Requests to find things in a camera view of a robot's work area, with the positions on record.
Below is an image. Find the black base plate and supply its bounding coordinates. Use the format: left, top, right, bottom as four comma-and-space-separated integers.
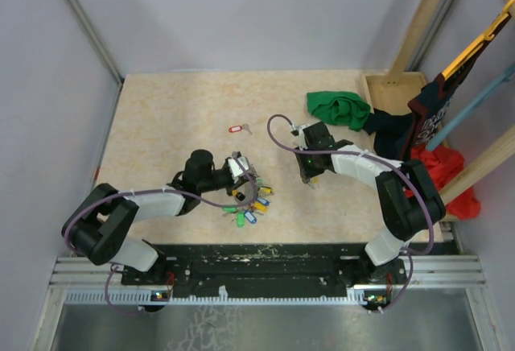
111, 243, 409, 299

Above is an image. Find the wooden rack frame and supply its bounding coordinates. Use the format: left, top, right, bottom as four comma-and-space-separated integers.
362, 0, 514, 221

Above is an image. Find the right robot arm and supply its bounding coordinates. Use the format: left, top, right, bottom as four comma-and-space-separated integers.
291, 122, 446, 283

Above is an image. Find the red cloth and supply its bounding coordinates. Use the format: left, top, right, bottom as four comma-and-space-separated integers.
411, 145, 481, 221

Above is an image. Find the dark navy shirt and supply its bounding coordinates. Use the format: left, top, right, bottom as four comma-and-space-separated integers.
363, 47, 484, 167

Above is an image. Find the light blue hanger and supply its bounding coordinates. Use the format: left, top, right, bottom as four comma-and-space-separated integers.
426, 63, 514, 151

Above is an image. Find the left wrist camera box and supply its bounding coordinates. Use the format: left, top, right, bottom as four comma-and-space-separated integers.
227, 151, 253, 182

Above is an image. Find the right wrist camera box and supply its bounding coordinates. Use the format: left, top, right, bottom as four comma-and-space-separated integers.
291, 124, 310, 150

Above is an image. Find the yellow hanger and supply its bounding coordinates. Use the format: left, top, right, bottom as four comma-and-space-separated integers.
442, 0, 514, 80

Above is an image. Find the key with yellow tag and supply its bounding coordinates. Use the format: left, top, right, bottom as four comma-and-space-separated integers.
303, 177, 319, 189

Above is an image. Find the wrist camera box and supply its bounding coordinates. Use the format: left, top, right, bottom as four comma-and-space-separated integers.
291, 124, 310, 150
227, 151, 253, 182

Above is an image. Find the green cloth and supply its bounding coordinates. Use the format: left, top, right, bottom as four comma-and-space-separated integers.
307, 91, 371, 131

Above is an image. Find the grey corner wall post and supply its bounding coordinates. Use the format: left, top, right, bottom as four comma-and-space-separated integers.
64, 0, 125, 85

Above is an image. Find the key with red tag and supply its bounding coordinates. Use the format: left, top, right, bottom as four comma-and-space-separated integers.
228, 123, 253, 134

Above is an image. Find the large keyring with tagged keys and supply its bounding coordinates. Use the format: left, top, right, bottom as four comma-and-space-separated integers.
222, 175, 274, 228

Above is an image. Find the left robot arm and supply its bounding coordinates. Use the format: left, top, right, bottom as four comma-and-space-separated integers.
61, 150, 258, 284

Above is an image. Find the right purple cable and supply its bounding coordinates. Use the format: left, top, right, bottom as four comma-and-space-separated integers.
266, 114, 435, 314

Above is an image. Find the aluminium rail frame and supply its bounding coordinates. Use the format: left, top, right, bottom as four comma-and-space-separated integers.
30, 209, 500, 351

